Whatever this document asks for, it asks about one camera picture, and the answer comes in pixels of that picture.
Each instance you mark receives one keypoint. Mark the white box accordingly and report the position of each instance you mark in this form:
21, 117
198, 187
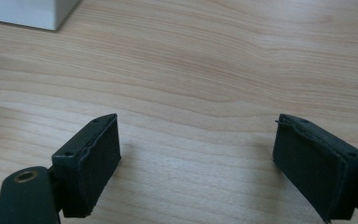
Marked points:
28, 12

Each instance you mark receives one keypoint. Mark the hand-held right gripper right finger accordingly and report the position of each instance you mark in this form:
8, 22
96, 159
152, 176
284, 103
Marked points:
317, 168

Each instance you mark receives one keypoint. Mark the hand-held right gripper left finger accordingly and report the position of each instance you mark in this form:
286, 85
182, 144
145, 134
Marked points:
87, 165

